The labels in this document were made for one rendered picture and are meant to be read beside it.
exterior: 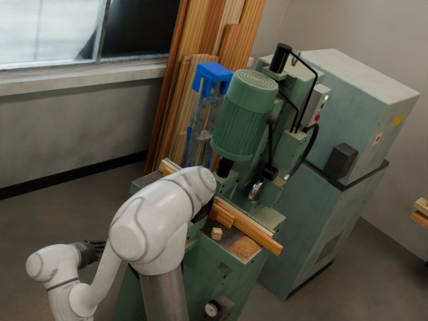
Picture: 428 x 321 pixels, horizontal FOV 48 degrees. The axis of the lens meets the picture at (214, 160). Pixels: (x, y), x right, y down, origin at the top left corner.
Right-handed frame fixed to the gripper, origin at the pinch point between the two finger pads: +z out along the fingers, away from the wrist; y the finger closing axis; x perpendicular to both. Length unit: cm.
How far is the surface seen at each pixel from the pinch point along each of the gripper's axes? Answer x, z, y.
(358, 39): -140, 242, 23
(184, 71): -58, 131, 86
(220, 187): -34.2, 26.5, -14.9
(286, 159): -56, 42, -29
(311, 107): -79, 44, -26
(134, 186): -14.7, 21.2, 17.5
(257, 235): -24, 34, -36
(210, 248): -12.6, 22.0, -25.3
